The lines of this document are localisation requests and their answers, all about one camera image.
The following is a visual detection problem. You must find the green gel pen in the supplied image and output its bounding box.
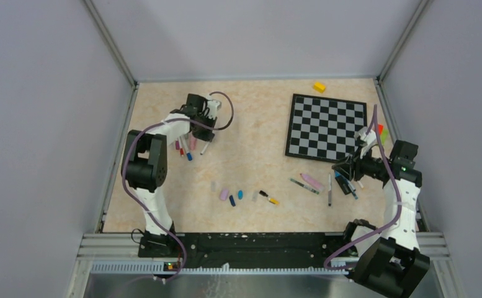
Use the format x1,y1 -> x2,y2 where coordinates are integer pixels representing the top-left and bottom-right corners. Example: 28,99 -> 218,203
289,178 -> 319,194

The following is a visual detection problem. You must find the pink highlighter pen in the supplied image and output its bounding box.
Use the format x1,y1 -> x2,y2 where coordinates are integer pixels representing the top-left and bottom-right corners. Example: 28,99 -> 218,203
300,173 -> 324,192

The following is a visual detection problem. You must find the yellow block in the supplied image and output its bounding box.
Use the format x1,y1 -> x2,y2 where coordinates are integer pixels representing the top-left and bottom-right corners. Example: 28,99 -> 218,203
313,82 -> 326,94

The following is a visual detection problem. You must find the yellow marker cap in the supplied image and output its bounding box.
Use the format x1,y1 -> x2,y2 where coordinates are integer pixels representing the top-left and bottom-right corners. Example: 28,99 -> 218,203
268,198 -> 279,205

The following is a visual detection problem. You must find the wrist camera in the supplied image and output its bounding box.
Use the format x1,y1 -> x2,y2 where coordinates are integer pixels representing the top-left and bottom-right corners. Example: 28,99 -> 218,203
354,127 -> 378,159
203,99 -> 222,120

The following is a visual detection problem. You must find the black white chessboard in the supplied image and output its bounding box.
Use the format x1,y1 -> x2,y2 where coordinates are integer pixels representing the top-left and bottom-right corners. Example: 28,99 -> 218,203
285,94 -> 368,163

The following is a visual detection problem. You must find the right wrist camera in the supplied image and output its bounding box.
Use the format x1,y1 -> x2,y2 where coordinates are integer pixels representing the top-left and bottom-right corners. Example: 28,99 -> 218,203
354,127 -> 378,159

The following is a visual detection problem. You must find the pink highlighter cap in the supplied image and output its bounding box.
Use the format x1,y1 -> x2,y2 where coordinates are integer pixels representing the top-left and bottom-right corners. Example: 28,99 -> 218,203
219,188 -> 230,201

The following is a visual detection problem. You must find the white marker dark blue cap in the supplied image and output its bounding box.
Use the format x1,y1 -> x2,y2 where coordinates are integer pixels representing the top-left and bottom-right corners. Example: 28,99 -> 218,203
328,173 -> 332,207

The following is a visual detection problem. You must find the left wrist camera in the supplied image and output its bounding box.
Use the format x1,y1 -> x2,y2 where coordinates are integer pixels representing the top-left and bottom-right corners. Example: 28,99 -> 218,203
203,99 -> 222,120

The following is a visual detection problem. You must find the black marker blue cap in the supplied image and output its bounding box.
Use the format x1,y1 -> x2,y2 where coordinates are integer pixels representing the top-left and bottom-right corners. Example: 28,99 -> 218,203
334,171 -> 352,195

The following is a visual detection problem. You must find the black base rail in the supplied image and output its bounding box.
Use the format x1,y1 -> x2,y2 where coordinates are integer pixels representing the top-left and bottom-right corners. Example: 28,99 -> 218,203
138,231 -> 383,270

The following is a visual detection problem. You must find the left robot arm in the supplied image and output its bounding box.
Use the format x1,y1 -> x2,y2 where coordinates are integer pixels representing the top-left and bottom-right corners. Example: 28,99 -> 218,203
120,93 -> 222,257

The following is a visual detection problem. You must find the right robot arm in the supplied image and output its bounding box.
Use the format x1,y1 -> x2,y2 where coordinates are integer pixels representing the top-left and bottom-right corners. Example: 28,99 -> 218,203
324,138 -> 430,297

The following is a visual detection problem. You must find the green curved block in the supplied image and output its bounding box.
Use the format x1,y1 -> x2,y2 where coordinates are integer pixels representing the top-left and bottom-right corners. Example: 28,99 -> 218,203
380,129 -> 390,145

